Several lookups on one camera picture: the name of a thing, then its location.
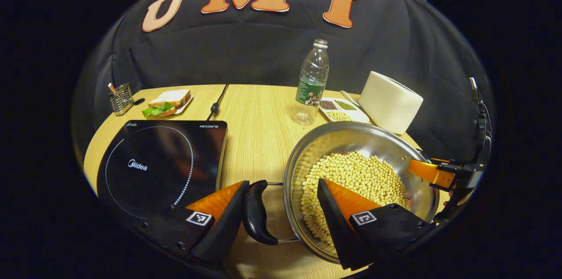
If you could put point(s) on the large soybean heap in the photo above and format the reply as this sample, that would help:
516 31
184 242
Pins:
355 173

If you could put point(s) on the white divided tray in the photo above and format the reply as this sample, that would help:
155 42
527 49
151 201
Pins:
358 114

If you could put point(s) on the small brown stick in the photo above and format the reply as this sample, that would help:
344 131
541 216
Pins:
112 88

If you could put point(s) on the sandwich with lettuce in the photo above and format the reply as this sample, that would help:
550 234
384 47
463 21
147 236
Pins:
169 101

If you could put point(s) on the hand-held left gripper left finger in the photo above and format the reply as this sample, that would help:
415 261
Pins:
226 226

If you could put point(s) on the small soybean heap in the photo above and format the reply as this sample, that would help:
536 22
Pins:
339 115

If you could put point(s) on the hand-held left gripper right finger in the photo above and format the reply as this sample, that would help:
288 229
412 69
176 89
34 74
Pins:
336 222

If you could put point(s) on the small white plate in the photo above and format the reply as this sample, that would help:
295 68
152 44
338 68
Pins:
186 104

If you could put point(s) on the small dark bean heap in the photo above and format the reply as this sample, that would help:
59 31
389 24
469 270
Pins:
328 104

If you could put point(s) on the clear plastic water bottle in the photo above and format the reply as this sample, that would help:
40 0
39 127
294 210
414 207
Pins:
311 86

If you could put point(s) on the white toaster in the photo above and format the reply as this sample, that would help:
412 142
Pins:
388 101

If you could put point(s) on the stainless steel pot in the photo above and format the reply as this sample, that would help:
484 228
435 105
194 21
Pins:
351 138

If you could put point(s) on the black induction cooktop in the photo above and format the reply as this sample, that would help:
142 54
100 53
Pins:
153 165

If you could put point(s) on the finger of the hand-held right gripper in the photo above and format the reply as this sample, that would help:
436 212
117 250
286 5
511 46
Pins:
432 173

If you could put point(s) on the small black round object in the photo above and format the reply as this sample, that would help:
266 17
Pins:
139 101

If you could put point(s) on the black backdrop cloth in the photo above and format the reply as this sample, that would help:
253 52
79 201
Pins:
263 51

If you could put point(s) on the small green bean heap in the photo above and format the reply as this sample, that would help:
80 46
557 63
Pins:
346 105

